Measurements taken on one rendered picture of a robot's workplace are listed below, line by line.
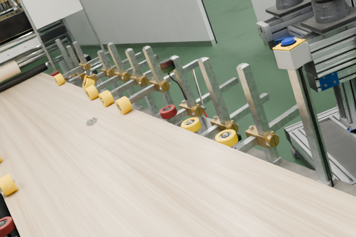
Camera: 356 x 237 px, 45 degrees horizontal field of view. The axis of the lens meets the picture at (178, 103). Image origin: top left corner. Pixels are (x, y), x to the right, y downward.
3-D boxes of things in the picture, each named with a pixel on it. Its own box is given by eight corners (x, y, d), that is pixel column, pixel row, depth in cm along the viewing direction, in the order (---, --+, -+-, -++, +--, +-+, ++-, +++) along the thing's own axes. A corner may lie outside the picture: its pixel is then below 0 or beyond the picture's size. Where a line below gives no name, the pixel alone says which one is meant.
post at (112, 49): (141, 109, 276) (110, 41, 258) (143, 110, 273) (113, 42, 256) (136, 112, 274) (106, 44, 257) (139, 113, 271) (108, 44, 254)
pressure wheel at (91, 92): (99, 93, 257) (98, 98, 264) (92, 82, 257) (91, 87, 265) (90, 98, 254) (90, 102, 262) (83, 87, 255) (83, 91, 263)
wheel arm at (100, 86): (157, 58, 280) (154, 53, 279) (159, 58, 277) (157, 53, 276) (90, 93, 261) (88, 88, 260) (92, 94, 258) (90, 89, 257)
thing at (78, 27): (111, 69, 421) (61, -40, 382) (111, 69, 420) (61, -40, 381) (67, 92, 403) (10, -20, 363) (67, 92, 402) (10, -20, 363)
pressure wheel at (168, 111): (177, 122, 210) (169, 102, 206) (186, 126, 203) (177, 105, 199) (164, 130, 207) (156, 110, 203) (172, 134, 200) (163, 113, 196)
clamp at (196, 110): (189, 109, 214) (186, 100, 212) (205, 113, 202) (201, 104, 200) (181, 114, 211) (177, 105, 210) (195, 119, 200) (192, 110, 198)
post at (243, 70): (277, 170, 170) (242, 61, 153) (284, 172, 167) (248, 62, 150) (271, 174, 169) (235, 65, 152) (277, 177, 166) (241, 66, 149)
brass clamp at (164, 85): (160, 84, 231) (157, 76, 230) (172, 88, 220) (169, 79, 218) (151, 90, 229) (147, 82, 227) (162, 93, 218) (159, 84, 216)
